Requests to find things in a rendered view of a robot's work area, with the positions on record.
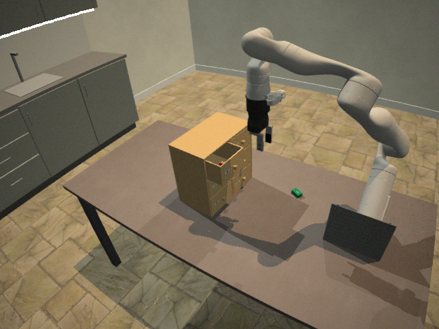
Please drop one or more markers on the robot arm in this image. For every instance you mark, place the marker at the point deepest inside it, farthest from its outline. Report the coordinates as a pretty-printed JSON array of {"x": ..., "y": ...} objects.
[{"x": 356, "y": 98}]

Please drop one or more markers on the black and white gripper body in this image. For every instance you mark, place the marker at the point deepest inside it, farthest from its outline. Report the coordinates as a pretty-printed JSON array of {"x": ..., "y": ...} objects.
[{"x": 258, "y": 102}]

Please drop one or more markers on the wooden drawer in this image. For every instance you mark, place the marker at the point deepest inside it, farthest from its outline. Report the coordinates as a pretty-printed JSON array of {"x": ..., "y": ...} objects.
[
  {"x": 221, "y": 197},
  {"x": 247, "y": 156},
  {"x": 241, "y": 178},
  {"x": 213, "y": 188},
  {"x": 232, "y": 157},
  {"x": 242, "y": 139}
]

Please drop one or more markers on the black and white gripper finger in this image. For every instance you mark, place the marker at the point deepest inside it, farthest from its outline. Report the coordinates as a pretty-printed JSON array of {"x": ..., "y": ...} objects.
[
  {"x": 259, "y": 140},
  {"x": 268, "y": 134}
]

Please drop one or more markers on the small brown wooden chest of drawers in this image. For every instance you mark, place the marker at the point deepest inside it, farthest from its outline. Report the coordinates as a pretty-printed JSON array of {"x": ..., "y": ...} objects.
[{"x": 188, "y": 154}]

